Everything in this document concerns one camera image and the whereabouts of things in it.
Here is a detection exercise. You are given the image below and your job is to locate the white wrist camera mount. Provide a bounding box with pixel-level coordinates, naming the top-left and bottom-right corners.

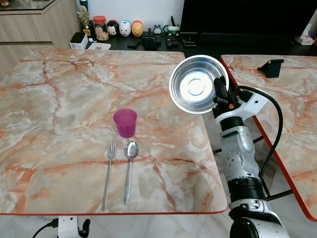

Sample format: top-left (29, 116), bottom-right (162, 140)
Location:
top-left (216, 91), bottom-right (268, 123)
top-left (58, 216), bottom-right (80, 238)

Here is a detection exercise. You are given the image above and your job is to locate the black flat television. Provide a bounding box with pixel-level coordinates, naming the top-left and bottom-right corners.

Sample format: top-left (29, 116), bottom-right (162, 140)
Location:
top-left (180, 0), bottom-right (317, 36)

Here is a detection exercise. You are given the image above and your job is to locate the black and white round figurine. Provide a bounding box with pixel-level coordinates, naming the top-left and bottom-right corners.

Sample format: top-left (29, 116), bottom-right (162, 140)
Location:
top-left (107, 20), bottom-right (120, 37)

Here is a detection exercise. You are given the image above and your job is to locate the purple plastic cup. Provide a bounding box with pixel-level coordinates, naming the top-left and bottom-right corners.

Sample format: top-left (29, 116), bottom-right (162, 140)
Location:
top-left (113, 108), bottom-right (138, 139)

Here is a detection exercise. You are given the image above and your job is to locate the black phone stand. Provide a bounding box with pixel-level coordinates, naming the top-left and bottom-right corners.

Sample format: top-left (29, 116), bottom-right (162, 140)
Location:
top-left (257, 59), bottom-right (285, 79)

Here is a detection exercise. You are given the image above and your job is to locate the white flat tray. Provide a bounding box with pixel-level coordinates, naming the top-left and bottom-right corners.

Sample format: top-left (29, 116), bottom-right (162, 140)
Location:
top-left (87, 43), bottom-right (111, 51)

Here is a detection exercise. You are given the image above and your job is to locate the white and pink tissue box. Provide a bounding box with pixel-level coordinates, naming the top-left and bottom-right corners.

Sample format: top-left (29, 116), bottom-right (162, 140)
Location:
top-left (299, 24), bottom-right (317, 46)

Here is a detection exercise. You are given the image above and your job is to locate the green mug with pens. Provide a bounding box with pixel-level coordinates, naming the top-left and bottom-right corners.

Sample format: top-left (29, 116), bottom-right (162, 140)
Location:
top-left (164, 16), bottom-right (181, 37)

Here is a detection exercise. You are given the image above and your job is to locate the gold trophy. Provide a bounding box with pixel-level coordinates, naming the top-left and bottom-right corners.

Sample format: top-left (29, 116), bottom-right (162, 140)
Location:
top-left (78, 5), bottom-right (93, 36)

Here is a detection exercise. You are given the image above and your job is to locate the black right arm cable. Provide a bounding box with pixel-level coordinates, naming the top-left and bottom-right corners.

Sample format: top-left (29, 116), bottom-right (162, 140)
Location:
top-left (237, 86), bottom-right (284, 199)

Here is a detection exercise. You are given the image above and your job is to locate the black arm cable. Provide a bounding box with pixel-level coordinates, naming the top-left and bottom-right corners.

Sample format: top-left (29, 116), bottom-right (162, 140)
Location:
top-left (237, 86), bottom-right (284, 199)
top-left (32, 220), bottom-right (59, 238)

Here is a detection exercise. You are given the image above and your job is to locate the red-lidded snack jar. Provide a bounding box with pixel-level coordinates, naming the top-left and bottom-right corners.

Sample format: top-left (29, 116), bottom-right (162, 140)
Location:
top-left (93, 16), bottom-right (109, 42)

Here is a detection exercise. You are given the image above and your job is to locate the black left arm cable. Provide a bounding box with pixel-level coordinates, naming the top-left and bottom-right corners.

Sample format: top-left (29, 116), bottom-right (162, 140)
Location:
top-left (32, 220), bottom-right (59, 238)

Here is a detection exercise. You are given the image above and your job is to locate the black pouch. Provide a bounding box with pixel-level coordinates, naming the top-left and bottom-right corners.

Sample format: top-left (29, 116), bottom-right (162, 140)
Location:
top-left (143, 37), bottom-right (158, 51)

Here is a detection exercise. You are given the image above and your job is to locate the light wooden cabinet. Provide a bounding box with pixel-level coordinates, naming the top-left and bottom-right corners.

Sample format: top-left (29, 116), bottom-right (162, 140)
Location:
top-left (0, 0), bottom-right (81, 77)

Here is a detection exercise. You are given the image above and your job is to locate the yellow round figurine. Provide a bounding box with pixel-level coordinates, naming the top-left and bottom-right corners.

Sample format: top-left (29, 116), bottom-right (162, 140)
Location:
top-left (131, 20), bottom-right (144, 38)

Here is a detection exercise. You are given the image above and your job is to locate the silver metal fork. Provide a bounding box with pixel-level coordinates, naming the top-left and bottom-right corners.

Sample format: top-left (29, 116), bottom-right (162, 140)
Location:
top-left (101, 141), bottom-right (116, 211)

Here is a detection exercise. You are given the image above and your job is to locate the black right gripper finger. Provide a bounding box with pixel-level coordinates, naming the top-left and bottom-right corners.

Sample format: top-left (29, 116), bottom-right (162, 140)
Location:
top-left (213, 77), bottom-right (229, 101)

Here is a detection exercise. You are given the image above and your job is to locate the small white box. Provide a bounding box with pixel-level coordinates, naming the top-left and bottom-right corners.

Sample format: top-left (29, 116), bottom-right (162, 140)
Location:
top-left (70, 32), bottom-right (89, 50)

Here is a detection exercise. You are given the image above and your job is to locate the black television console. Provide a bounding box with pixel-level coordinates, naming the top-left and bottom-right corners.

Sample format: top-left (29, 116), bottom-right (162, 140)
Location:
top-left (106, 32), bottom-right (317, 56)

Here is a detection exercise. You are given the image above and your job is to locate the silver metal spoon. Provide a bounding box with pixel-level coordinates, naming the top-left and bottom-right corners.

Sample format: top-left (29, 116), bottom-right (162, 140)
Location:
top-left (123, 140), bottom-right (140, 206)

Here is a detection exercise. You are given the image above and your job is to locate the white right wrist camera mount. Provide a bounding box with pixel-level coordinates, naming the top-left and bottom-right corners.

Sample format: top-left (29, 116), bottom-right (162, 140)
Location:
top-left (216, 91), bottom-right (268, 123)

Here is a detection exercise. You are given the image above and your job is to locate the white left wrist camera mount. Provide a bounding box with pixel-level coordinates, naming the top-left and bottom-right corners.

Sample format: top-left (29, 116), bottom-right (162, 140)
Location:
top-left (58, 216), bottom-right (80, 238)

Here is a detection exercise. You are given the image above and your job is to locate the round stainless steel bowl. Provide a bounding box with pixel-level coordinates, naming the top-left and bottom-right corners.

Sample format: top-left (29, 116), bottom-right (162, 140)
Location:
top-left (169, 55), bottom-right (229, 115)

